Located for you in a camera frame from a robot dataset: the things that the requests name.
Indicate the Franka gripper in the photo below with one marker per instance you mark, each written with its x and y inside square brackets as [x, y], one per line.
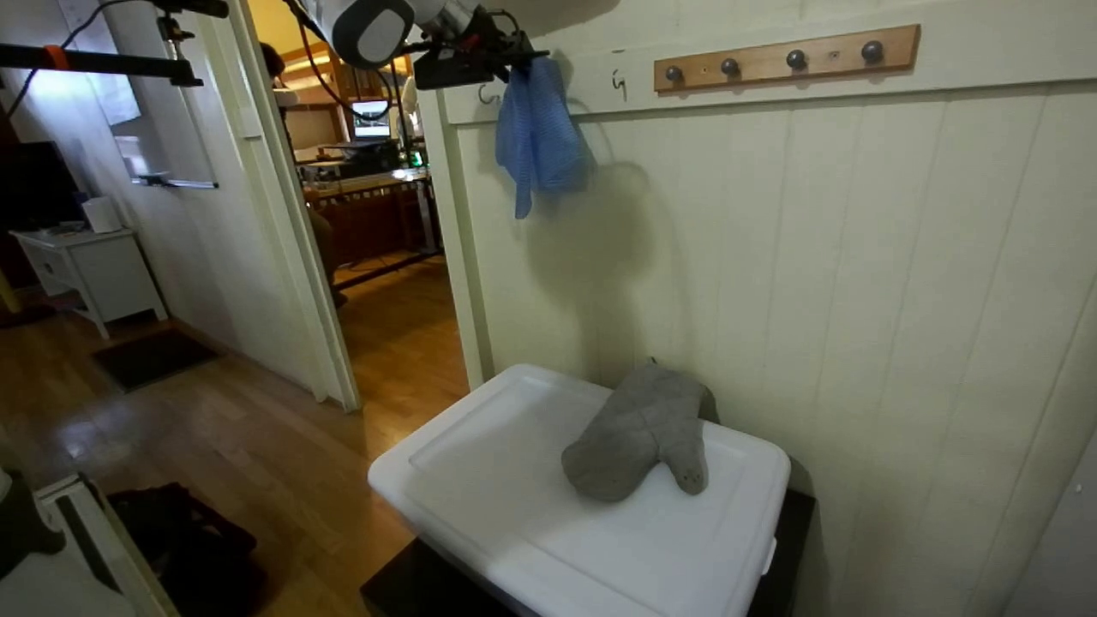
[457, 55]

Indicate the blue cloth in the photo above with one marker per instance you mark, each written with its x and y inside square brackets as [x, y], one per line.
[544, 137]

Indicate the lit computer monitor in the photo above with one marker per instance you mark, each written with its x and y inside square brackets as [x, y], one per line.
[371, 119]

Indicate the brown wooden counter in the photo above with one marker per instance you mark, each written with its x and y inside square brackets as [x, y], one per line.
[366, 217]

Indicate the wooden peg rack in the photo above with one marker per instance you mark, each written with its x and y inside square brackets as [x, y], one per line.
[757, 63]

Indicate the white door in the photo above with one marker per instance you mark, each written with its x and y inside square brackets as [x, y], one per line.
[274, 251]

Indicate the grey oven mitt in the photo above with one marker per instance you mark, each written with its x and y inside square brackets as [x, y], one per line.
[639, 435]

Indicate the small white box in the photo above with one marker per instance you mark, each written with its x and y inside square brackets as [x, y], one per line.
[100, 214]

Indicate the white side table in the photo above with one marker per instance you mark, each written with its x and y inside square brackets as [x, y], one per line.
[103, 275]

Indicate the dark floor mat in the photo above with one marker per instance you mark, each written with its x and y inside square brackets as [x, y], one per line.
[148, 357]

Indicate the black bag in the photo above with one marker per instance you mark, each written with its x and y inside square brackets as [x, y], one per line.
[188, 551]

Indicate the black rounded object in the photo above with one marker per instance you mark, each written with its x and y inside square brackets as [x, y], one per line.
[20, 534]

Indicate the white furniture piece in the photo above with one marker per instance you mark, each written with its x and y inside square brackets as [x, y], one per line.
[46, 585]

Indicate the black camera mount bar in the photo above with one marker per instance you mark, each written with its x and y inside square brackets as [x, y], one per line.
[71, 55]

